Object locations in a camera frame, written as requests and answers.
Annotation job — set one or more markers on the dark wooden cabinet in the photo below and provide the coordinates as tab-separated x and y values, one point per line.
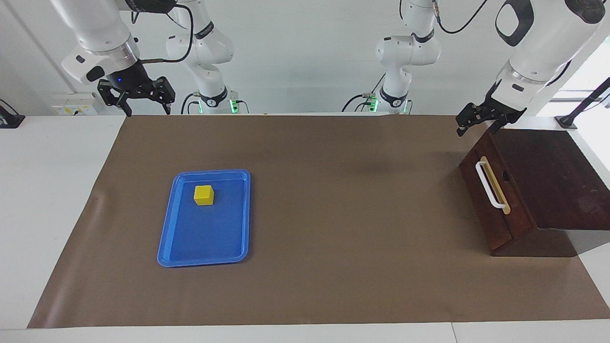
557	181

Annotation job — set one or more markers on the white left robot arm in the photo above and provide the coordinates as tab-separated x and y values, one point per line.
543	33

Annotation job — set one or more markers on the black stand with base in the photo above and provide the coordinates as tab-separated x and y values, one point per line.
584	102

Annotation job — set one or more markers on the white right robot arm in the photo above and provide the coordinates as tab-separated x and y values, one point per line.
100	28

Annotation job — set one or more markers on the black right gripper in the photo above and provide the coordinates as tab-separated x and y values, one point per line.
131	81

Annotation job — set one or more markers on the yellow cube block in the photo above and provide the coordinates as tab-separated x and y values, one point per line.
204	195

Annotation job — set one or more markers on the black clamp device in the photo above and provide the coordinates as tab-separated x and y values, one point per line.
9	119

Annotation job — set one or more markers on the dark wooden drawer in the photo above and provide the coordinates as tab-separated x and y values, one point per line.
510	224

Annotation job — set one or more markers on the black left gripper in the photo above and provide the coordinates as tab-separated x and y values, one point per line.
503	107

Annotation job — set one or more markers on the blue plastic tray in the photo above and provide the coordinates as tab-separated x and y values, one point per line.
205	233

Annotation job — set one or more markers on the brown table mat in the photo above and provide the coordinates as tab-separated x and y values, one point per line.
333	214

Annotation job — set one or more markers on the white wall socket box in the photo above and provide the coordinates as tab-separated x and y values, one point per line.
71	107

